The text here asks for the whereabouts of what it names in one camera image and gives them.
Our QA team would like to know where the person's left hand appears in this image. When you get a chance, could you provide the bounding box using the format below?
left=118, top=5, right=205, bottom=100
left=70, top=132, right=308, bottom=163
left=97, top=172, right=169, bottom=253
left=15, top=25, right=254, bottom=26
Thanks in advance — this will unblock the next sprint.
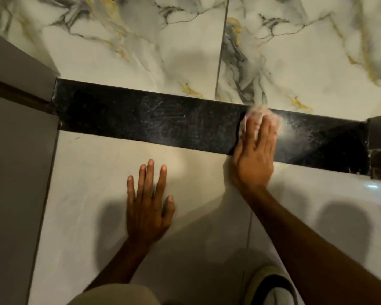
left=127, top=159, right=176, bottom=245

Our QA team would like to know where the black stone door threshold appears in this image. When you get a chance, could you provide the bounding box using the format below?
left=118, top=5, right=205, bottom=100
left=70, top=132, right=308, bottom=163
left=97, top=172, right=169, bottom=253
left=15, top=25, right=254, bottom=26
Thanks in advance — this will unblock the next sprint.
left=52, top=78, right=371, bottom=176

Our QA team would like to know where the grey door frame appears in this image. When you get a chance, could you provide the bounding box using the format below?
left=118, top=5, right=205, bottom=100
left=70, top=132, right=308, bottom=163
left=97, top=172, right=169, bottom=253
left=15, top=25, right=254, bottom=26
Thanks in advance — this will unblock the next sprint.
left=0, top=28, right=61, bottom=305

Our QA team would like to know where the beige and black slipper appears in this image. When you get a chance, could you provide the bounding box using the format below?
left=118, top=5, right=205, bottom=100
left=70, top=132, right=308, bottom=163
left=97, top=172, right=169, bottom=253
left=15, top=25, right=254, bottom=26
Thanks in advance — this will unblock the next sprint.
left=243, top=266, right=300, bottom=305

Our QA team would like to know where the person's left forearm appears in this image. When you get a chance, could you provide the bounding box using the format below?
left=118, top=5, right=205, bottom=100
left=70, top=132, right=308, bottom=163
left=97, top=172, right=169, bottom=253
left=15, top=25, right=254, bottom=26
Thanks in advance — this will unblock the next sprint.
left=83, top=237, right=153, bottom=292

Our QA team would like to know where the person's right hand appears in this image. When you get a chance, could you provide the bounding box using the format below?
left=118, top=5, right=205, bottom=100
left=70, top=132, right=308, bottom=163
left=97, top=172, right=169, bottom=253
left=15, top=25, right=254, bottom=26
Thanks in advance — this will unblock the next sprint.
left=230, top=114, right=281, bottom=197

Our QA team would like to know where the pinkish white cleaning cloth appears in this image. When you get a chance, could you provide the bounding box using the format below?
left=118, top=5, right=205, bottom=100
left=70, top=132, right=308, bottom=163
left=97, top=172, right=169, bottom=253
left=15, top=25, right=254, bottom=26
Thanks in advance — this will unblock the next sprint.
left=238, top=104, right=284, bottom=138

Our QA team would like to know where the beige trouser leg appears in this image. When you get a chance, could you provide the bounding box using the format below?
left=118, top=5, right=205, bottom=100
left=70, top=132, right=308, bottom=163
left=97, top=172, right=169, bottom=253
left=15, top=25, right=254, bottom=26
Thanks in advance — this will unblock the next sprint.
left=67, top=284, right=162, bottom=305

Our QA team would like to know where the person's right forearm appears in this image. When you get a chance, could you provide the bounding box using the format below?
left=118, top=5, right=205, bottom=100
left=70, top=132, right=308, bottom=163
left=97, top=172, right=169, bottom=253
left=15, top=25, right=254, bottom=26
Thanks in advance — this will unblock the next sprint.
left=241, top=187, right=381, bottom=305

